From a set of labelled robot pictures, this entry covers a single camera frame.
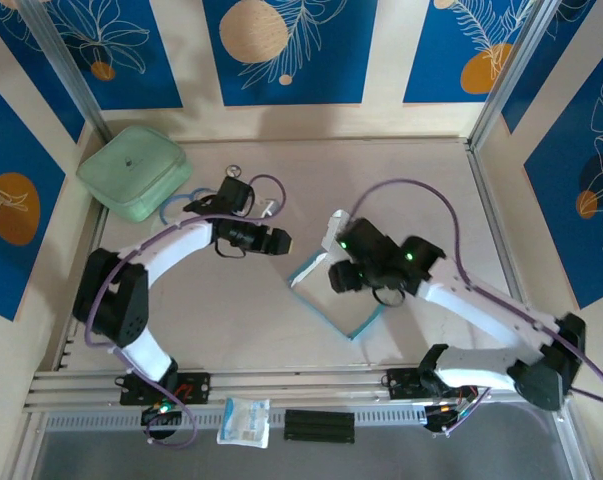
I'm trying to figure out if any blue and white paper box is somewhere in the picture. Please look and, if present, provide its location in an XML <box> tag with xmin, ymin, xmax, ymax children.
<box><xmin>286</xmin><ymin>249</ymin><xmax>386</xmax><ymax>342</ymax></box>

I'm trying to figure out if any blue stethoscope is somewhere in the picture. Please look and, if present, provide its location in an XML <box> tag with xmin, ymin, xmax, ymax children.
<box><xmin>159</xmin><ymin>163</ymin><xmax>245</xmax><ymax>226</ymax></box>

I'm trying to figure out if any mint green zipper pouch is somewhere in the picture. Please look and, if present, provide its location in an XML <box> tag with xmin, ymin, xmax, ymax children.
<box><xmin>75</xmin><ymin>124</ymin><xmax>193</xmax><ymax>224</ymax></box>

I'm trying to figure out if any black ribbed block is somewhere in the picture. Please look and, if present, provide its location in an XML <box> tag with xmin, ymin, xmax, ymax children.
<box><xmin>283</xmin><ymin>408</ymin><xmax>356</xmax><ymax>445</ymax></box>

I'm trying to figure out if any right black controller board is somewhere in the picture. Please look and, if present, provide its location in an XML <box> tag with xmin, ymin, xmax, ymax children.
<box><xmin>423</xmin><ymin>402</ymin><xmax>477</xmax><ymax>439</ymax></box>

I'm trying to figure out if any black controller board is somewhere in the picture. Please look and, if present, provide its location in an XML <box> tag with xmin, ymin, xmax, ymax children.
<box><xmin>423</xmin><ymin>402</ymin><xmax>477</xmax><ymax>439</ymax></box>
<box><xmin>139</xmin><ymin>403</ymin><xmax>183</xmax><ymax>442</ymax></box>

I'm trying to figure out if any white gauze packet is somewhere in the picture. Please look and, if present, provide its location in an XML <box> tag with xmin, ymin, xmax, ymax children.
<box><xmin>216</xmin><ymin>397</ymin><xmax>272</xmax><ymax>449</ymax></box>

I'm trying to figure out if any left black controller board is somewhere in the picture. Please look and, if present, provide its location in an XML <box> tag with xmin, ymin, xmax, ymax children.
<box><xmin>139</xmin><ymin>403</ymin><xmax>183</xmax><ymax>442</ymax></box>

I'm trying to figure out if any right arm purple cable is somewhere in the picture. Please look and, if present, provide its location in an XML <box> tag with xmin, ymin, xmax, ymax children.
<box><xmin>353</xmin><ymin>178</ymin><xmax>603</xmax><ymax>437</ymax></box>

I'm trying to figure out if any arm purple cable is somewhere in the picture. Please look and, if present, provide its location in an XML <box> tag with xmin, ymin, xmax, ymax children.
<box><xmin>83</xmin><ymin>173</ymin><xmax>288</xmax><ymax>450</ymax></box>
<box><xmin>353</xmin><ymin>178</ymin><xmax>603</xmax><ymax>437</ymax></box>

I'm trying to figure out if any long aluminium mounting rail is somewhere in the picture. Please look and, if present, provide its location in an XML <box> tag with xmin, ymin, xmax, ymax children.
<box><xmin>23</xmin><ymin>368</ymin><xmax>572</xmax><ymax>412</ymax></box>

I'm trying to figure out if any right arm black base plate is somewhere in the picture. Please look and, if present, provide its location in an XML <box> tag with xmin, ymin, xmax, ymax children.
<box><xmin>386</xmin><ymin>367</ymin><xmax>478</xmax><ymax>401</ymax></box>

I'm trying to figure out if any aluminium table side rail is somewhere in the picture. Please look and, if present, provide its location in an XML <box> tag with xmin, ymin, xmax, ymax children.
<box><xmin>53</xmin><ymin>207</ymin><xmax>110</xmax><ymax>374</ymax></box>
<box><xmin>465</xmin><ymin>139</ymin><xmax>545</xmax><ymax>364</ymax></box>

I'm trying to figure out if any grey slotted cable duct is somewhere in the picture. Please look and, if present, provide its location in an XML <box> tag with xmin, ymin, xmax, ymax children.
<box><xmin>45</xmin><ymin>407</ymin><xmax>430</xmax><ymax>432</ymax></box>

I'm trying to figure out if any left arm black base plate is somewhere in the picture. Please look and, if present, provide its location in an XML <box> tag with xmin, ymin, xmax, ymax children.
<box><xmin>118</xmin><ymin>372</ymin><xmax>212</xmax><ymax>406</ymax></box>

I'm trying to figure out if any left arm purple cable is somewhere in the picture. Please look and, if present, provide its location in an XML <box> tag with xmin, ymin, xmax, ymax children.
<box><xmin>83</xmin><ymin>173</ymin><xmax>288</xmax><ymax>450</ymax></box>

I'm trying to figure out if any aluminium frame post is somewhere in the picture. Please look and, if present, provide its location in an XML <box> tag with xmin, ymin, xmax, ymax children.
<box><xmin>15</xmin><ymin>0</ymin><xmax>113</xmax><ymax>146</ymax></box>
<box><xmin>468</xmin><ymin>0</ymin><xmax>567</xmax><ymax>151</ymax></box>

